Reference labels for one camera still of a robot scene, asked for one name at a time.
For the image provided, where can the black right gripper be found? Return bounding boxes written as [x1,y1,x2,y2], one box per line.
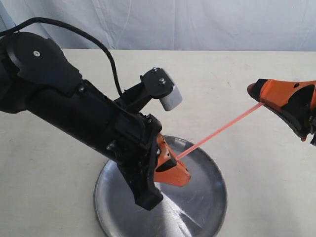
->
[247,79,316,142]

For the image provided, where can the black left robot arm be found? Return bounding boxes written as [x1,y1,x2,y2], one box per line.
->
[0,32,191,210]

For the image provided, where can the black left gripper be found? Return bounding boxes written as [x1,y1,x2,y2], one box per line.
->
[106,113,191,210]

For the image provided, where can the round steel plate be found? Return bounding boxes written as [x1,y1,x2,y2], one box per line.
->
[94,148,227,237]

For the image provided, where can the blue backdrop cloth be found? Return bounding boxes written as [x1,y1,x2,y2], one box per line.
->
[0,0,316,51]

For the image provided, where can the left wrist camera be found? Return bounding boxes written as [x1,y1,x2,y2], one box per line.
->
[121,67,183,113]

